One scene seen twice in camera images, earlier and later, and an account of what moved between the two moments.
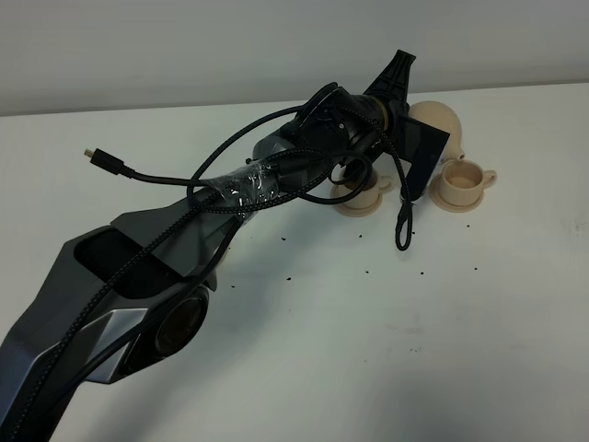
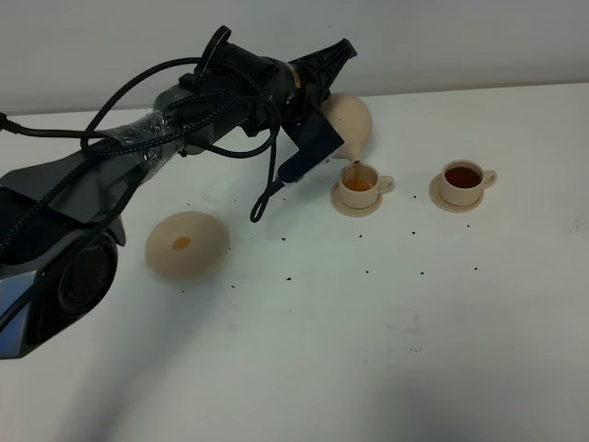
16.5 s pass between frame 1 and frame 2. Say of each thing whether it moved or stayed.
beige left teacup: stayed
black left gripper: moved
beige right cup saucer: stayed
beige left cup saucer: stayed
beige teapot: moved
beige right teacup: stayed
